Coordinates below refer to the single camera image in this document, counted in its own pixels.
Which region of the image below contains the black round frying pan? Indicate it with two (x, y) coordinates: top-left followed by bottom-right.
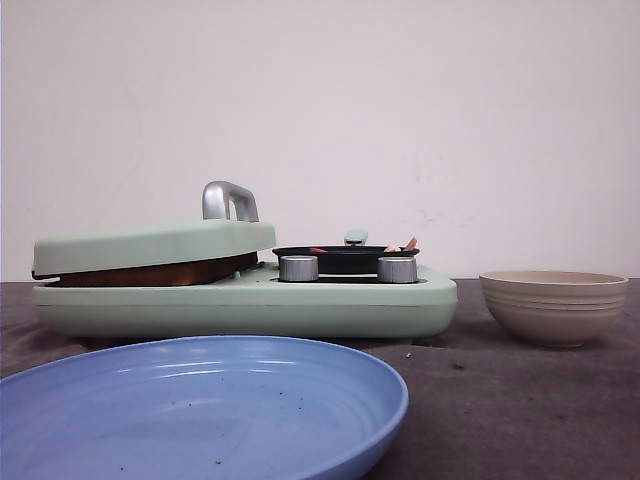
(272, 244), (420, 275)

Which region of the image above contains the left silver control knob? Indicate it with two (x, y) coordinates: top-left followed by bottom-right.
(279, 255), (319, 283)

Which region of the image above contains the breakfast maker hinged lid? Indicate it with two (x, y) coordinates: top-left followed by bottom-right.
(32, 181), (276, 280)

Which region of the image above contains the blue round plate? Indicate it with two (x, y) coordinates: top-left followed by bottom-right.
(1, 336), (409, 479)

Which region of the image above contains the silver control knob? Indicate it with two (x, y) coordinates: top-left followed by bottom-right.
(377, 256), (418, 284)
(279, 255), (319, 283)

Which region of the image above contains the beige ribbed bowl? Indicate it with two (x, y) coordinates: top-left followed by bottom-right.
(479, 270), (630, 347)

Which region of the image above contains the mint green breakfast maker base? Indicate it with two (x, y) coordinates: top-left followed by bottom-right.
(33, 263), (458, 338)

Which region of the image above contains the white bread slice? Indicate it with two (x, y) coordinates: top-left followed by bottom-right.
(54, 252), (258, 287)

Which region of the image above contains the right silver control knob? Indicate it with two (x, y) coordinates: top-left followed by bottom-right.
(377, 256), (418, 284)

